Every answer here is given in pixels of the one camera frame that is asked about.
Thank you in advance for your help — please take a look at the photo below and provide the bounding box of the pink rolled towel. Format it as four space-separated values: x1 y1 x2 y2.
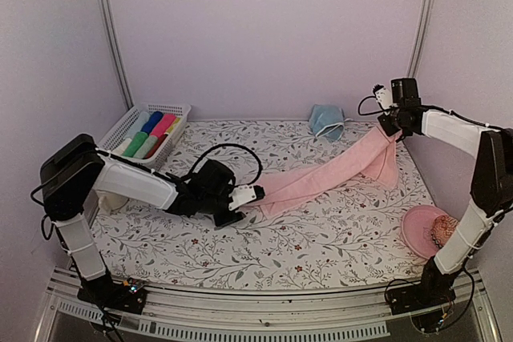
150 114 176 138

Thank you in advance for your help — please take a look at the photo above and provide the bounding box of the floral tablecloth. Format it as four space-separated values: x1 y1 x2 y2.
92 121 432 290

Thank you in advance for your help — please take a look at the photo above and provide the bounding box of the cream mug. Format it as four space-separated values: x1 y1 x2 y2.
98 191 128 211

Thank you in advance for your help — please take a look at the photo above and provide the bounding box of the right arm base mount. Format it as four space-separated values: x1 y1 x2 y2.
384 279 456 315

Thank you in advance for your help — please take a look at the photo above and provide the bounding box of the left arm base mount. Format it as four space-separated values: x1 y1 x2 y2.
77 273 147 315

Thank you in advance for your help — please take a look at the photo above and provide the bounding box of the yellow rolled towel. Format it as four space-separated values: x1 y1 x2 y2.
164 117 181 135

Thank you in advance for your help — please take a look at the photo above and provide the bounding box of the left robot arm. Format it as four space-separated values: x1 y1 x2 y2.
31 134 261 305

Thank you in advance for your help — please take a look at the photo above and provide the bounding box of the dark blue rolled towel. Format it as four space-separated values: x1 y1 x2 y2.
140 111 164 135

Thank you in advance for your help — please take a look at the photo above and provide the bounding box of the light blue rolled towel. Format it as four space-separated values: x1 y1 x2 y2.
124 111 150 139

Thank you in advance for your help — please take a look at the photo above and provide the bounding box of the red patterned bowl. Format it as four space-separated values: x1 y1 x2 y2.
430 215 459 249

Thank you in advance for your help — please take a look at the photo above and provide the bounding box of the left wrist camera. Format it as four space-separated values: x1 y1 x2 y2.
228 185 265 211

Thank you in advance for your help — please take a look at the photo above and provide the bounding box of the grey green rolled towel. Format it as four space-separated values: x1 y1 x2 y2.
133 135 159 159

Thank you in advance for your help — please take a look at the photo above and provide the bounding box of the pink towel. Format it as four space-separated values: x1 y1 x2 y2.
248 127 398 216
150 114 176 138

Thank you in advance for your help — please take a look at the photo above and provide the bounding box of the white plastic basket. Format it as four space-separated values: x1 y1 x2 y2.
98 103 192 170

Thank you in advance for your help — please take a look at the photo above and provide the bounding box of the pink plate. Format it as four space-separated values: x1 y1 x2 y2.
401 205 446 260

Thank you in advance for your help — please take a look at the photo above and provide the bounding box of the front aluminium rail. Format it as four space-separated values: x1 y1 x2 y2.
34 268 503 341

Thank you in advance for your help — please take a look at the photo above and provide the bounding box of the left black cable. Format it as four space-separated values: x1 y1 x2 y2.
188 143 264 191

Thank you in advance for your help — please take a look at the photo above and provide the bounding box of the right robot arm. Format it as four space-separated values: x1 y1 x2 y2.
373 78 512 307

